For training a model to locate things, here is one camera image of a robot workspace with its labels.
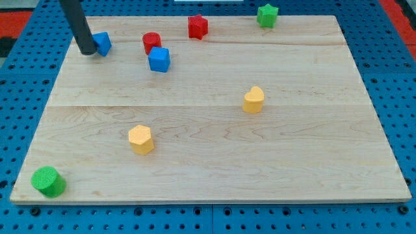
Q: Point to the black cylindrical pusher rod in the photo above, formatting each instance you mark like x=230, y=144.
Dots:
x=75, y=16

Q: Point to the blue triangle block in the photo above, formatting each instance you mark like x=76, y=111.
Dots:
x=102, y=42

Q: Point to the red cylinder block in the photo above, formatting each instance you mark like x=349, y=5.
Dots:
x=150, y=40

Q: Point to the blue cube block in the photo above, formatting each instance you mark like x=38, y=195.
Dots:
x=159, y=59

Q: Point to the red star block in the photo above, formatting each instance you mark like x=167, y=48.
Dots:
x=197, y=26

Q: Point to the yellow hexagon block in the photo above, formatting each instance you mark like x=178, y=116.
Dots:
x=140, y=139

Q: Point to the green cylinder block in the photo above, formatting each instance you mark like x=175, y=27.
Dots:
x=48, y=182

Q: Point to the green star block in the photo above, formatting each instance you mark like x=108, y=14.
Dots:
x=267, y=15

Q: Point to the yellow heart block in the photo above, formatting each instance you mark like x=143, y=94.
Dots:
x=253, y=100

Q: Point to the light wooden board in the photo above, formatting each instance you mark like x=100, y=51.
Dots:
x=317, y=139

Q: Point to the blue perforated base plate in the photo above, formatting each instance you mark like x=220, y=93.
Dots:
x=383, y=60

